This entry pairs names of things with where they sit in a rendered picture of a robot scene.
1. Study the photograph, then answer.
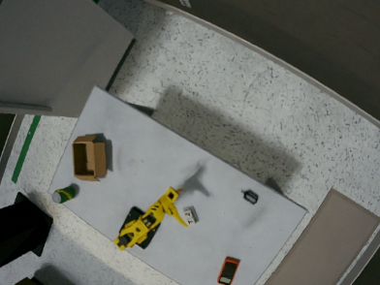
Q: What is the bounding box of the green drink can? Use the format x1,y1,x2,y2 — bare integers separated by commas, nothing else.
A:
51,186,76,204

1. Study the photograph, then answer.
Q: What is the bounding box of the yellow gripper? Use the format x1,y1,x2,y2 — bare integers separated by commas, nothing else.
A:
157,187,188,227

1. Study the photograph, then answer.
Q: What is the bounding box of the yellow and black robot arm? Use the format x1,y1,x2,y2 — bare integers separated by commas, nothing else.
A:
113,201,165,251

